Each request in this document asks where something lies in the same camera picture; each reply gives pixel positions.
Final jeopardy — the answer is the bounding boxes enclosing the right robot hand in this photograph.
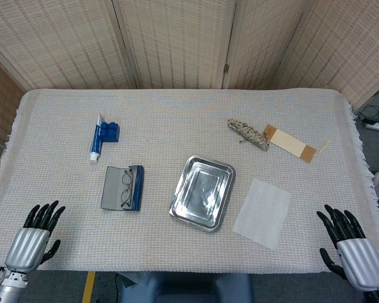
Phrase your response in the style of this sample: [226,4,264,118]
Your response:
[316,204,379,292]

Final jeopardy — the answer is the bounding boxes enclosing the blue glasses case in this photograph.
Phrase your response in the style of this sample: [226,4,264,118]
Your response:
[100,165,145,211]

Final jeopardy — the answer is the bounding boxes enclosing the blue building block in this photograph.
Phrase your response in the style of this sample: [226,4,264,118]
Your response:
[100,121,121,143]

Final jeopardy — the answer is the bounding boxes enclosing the thin-framed eyeglasses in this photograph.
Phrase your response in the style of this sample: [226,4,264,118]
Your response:
[120,169,135,208]

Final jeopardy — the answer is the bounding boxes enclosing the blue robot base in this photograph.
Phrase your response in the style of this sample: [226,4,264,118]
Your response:
[117,271,255,303]

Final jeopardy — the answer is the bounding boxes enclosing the woven folding screen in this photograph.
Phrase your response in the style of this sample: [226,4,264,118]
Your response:
[0,0,379,145]

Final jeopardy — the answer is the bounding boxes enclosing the wooden card strip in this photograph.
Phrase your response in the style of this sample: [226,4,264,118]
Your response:
[263,124,318,164]

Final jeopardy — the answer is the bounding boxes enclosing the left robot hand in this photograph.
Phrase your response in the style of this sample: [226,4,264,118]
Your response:
[4,200,66,274]

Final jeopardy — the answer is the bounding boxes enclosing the cream tag strip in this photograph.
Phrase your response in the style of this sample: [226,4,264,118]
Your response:
[316,140,332,156]

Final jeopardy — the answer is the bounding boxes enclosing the white cloth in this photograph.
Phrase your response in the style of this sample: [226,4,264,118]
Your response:
[232,178,292,251]

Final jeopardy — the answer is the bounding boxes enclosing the metal tray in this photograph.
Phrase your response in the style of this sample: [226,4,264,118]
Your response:
[169,155,237,234]

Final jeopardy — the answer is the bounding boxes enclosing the woven tablecloth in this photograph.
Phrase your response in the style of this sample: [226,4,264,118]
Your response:
[0,88,379,274]

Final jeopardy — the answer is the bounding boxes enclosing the bundle of twine rope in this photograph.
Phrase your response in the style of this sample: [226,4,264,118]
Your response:
[227,118,270,152]

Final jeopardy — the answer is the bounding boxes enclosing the blue white toothpaste tube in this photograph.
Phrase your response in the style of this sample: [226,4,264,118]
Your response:
[88,113,105,163]

